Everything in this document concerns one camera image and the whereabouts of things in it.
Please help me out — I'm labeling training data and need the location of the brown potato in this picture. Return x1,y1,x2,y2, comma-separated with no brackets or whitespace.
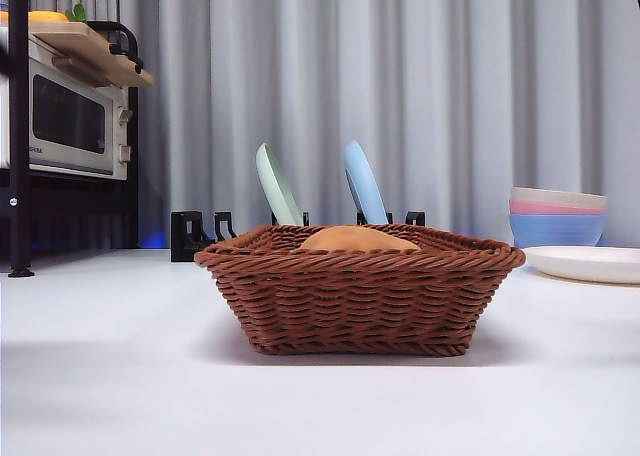
298,225,422,252

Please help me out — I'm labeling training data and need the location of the brown wicker basket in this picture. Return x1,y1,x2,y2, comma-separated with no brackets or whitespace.
193,223,527,358

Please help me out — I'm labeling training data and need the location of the pale green plate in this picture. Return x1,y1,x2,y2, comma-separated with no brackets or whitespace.
255,142,306,227

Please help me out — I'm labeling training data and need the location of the light blue plate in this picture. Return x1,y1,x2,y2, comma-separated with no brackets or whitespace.
342,139,390,226

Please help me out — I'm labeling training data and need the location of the black dish rack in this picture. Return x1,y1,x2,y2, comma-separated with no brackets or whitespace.
170,209,427,263

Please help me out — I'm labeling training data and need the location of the grey curtain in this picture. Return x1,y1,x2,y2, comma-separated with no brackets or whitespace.
0,0,640,251

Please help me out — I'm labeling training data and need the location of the pink bowl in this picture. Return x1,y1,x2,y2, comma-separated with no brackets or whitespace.
509,199,609,216

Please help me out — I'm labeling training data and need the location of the cream bowl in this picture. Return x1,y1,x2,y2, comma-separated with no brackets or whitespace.
510,186,609,209

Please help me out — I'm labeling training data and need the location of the white plate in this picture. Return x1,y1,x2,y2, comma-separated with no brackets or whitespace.
519,245,640,285

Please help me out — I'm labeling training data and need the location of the white toaster oven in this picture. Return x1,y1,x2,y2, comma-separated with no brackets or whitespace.
0,25,129,181

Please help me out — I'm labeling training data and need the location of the wooden cutting board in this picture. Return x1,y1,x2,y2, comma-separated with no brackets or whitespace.
27,19,155,88

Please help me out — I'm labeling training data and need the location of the yellow food item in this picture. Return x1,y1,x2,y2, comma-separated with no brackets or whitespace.
0,9,69,23

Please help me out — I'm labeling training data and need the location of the black metal handle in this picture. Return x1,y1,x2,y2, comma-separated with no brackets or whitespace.
85,19,145,73

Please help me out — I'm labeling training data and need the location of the black metal shelf frame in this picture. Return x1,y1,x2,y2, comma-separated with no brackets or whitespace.
0,0,141,279

